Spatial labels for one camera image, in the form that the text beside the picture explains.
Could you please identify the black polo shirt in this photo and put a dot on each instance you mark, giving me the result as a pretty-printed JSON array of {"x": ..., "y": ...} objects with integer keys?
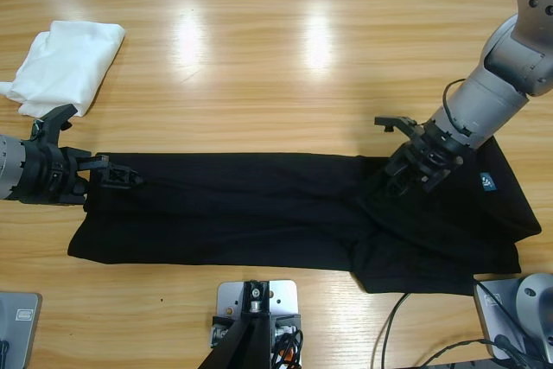
[{"x": 259, "y": 209}]

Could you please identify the white folded cloth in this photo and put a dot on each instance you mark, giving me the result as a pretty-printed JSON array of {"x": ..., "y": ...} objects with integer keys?
[{"x": 65, "y": 71}]

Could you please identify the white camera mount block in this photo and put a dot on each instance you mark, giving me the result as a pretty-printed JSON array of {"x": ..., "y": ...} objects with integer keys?
[{"x": 285, "y": 295}]

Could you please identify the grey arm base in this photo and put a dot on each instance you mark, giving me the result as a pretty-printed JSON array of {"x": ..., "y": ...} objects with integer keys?
[
  {"x": 21, "y": 334},
  {"x": 497, "y": 321}
]

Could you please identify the dark camera post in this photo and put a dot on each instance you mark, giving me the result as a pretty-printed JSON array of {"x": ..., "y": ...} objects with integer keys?
[{"x": 246, "y": 343}]

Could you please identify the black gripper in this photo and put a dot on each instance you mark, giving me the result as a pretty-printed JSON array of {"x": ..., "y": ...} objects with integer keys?
[
  {"x": 427, "y": 157},
  {"x": 47, "y": 174}
]

